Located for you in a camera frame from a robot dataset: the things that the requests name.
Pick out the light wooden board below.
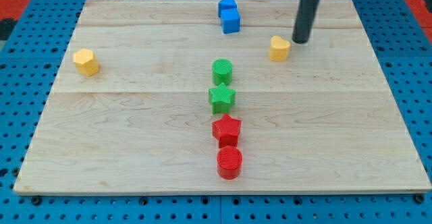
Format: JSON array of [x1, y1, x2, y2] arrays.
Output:
[[13, 0, 431, 196]]

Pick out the yellow heart block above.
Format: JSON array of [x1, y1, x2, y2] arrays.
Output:
[[269, 36, 291, 62]]

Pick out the red star block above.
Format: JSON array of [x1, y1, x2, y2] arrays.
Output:
[[212, 113, 242, 148]]

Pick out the blue cube block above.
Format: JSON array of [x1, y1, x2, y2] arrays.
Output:
[[221, 8, 241, 34]]

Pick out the green cylinder block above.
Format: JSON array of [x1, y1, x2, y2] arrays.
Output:
[[212, 59, 233, 86]]

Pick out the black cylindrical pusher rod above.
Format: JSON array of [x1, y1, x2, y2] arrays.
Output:
[[292, 0, 319, 44]]

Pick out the green star block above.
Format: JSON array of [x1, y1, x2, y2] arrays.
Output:
[[209, 82, 236, 114]]

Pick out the blue pentagon block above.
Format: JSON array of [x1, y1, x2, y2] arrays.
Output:
[[218, 0, 237, 18]]

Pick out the red cylinder block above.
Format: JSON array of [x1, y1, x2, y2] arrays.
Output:
[[217, 146, 243, 179]]

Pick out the yellow hexagon block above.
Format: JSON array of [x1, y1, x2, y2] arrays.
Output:
[[73, 49, 99, 76]]

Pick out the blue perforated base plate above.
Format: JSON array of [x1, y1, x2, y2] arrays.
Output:
[[1, 0, 431, 223]]

